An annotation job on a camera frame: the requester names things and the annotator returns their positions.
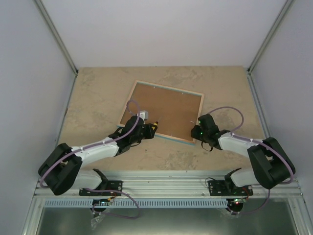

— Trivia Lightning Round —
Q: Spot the aluminium profile rail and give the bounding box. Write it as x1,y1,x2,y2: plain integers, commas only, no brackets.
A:
34,170,303,198

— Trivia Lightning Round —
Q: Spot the grey slotted cable duct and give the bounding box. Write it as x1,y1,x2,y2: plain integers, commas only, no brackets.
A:
44,198,228,209

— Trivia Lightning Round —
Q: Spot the blue wooden picture frame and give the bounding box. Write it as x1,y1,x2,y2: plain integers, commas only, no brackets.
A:
127,80,204,145

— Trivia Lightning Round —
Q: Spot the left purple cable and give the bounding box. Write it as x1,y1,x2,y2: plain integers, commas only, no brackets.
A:
39,99,141,220

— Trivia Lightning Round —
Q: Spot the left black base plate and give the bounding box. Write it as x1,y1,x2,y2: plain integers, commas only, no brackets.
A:
79,181,123,196

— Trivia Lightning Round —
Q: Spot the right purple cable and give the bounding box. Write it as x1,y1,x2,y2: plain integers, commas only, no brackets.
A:
207,106,295,215

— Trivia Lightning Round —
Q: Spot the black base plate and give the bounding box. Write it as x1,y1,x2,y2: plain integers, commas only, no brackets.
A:
206,180,254,196
79,181,123,196

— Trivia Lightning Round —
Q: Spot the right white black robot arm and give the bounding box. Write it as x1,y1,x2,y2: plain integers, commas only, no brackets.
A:
191,114,295,195

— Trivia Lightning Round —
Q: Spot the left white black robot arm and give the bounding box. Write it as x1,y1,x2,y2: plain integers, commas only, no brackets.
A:
38,112,158,195

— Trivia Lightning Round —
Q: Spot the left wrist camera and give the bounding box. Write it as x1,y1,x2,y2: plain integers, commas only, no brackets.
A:
139,110,149,121

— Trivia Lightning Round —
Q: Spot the purple cable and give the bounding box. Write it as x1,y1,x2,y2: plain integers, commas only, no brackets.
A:
207,106,295,215
39,99,141,220

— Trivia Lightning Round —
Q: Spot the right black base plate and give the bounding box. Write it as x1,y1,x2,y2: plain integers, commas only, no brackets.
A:
206,180,254,196

